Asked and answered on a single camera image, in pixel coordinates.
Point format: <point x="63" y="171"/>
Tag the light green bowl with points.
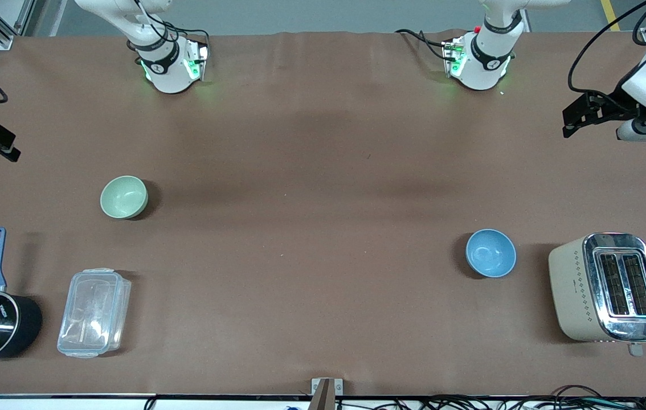
<point x="123" y="196"/>

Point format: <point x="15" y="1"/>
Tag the clear plastic food container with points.
<point x="92" y="313"/>

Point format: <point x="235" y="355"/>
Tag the metal mount bracket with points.
<point x="326" y="393"/>

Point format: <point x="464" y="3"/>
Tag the brown table cover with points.
<point x="323" y="228"/>

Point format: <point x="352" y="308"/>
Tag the beige chrome toaster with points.
<point x="573" y="290"/>

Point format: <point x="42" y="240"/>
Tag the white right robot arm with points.
<point x="169" y="74"/>

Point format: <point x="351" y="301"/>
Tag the blue bowl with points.
<point x="491" y="253"/>

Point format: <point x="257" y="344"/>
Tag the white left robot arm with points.
<point x="482" y="62"/>

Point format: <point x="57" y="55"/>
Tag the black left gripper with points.
<point x="614" y="107"/>

